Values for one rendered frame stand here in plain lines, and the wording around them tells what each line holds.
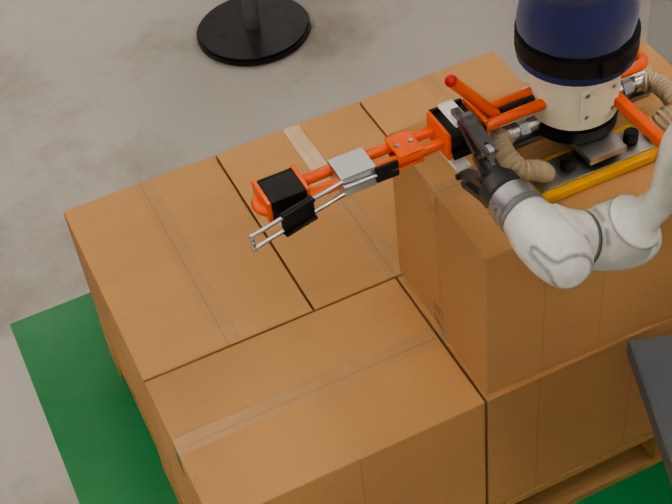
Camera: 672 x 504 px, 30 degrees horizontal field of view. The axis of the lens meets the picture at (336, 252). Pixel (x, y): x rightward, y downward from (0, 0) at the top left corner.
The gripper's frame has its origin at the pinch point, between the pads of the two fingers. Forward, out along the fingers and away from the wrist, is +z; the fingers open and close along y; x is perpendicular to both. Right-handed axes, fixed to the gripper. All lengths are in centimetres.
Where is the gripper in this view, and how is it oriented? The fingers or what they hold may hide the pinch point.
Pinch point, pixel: (450, 131)
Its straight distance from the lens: 231.7
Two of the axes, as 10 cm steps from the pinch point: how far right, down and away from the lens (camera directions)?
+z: -4.3, -6.2, 6.6
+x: 9.0, -3.6, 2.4
